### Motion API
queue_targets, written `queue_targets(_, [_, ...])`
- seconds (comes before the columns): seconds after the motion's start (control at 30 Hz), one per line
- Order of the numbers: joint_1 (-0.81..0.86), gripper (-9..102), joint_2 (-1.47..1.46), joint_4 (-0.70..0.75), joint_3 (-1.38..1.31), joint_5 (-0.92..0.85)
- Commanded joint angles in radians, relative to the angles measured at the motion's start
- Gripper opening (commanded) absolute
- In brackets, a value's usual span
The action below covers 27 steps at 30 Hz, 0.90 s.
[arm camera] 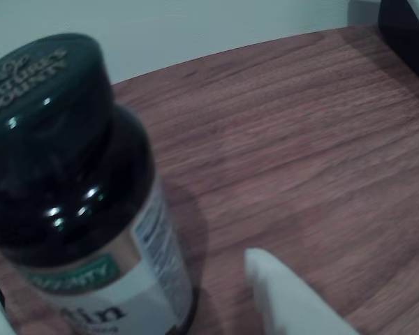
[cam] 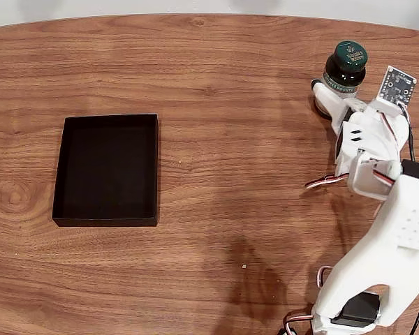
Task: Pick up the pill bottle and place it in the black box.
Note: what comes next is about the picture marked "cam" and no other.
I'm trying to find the green-capped dark pill bottle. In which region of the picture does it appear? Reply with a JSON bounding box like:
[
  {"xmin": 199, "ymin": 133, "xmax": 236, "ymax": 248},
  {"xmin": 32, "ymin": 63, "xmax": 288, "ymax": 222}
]
[{"xmin": 314, "ymin": 40, "xmax": 368, "ymax": 121}]

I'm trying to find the black shallow open box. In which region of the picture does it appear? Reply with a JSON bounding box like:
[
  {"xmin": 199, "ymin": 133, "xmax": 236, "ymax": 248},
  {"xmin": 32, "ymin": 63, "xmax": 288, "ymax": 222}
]
[{"xmin": 52, "ymin": 112, "xmax": 159, "ymax": 228}]

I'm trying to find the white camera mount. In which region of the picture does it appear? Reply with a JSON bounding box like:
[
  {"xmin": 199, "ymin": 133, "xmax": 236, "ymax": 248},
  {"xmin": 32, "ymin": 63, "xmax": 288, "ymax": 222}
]
[{"xmin": 369, "ymin": 96, "xmax": 404, "ymax": 118}]

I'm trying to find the camera circuit board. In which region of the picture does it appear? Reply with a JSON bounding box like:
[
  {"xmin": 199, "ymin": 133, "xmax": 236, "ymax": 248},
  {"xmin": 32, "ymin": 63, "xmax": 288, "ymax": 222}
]
[{"xmin": 376, "ymin": 65, "xmax": 418, "ymax": 105}]

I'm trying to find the red white black servo cable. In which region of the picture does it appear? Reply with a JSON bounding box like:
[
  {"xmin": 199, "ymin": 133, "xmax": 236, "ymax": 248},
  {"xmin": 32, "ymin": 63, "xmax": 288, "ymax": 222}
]
[
  {"xmin": 305, "ymin": 173, "xmax": 347, "ymax": 190},
  {"xmin": 281, "ymin": 311, "xmax": 316, "ymax": 335},
  {"xmin": 315, "ymin": 265, "xmax": 335, "ymax": 291}
]

